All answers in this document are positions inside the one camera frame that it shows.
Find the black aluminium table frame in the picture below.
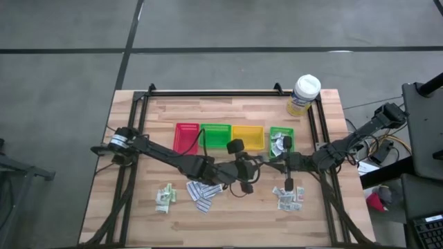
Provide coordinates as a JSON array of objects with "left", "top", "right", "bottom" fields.
[{"left": 78, "top": 82, "right": 377, "bottom": 249}]

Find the white paper sheet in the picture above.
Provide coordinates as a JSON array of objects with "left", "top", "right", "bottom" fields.
[{"left": 356, "top": 159, "right": 380, "bottom": 177}]

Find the red cloth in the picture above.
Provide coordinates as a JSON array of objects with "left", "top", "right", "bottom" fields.
[{"left": 365, "top": 192, "right": 387, "bottom": 212}]

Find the grey metal stand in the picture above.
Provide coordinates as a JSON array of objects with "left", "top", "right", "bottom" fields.
[{"left": 0, "top": 138, "right": 56, "bottom": 249}]

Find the black laptop keyboard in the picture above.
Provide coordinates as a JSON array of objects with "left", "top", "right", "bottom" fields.
[{"left": 411, "top": 213, "right": 443, "bottom": 249}]

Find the black power supply box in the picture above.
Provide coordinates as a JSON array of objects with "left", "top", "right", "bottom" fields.
[{"left": 370, "top": 139, "right": 395, "bottom": 165}]

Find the yellow cable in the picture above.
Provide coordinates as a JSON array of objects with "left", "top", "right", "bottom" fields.
[{"left": 368, "top": 116, "right": 413, "bottom": 156}]

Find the green plastic basket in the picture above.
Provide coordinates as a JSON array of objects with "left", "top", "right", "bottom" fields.
[
  {"left": 199, "top": 123, "right": 233, "bottom": 149},
  {"left": 269, "top": 126, "right": 296, "bottom": 159}
]

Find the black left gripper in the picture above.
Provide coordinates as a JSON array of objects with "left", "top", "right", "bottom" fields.
[{"left": 214, "top": 138, "right": 274, "bottom": 195}]

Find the thin grey floor cable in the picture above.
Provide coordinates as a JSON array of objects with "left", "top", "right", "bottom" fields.
[{"left": 342, "top": 95, "right": 404, "bottom": 111}]

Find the blue striped bandage wrapper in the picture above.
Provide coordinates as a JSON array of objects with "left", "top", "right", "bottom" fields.
[
  {"left": 186, "top": 181, "right": 201, "bottom": 202},
  {"left": 195, "top": 196, "right": 213, "bottom": 214},
  {"left": 200, "top": 183, "right": 224, "bottom": 199}
]

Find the yellow disinfecting wipes canister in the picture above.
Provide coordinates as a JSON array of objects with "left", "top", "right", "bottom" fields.
[{"left": 286, "top": 74, "right": 322, "bottom": 118}]

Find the yellow plastic basket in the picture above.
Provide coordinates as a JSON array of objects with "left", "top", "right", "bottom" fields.
[{"left": 230, "top": 124, "right": 266, "bottom": 151}]

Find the red plastic basket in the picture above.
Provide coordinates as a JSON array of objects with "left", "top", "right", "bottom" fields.
[{"left": 172, "top": 122, "right": 201, "bottom": 156}]

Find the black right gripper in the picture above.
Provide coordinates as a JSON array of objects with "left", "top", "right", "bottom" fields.
[{"left": 269, "top": 136, "right": 312, "bottom": 193}]

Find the black pole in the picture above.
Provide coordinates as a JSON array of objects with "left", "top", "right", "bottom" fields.
[{"left": 417, "top": 72, "right": 443, "bottom": 98}]

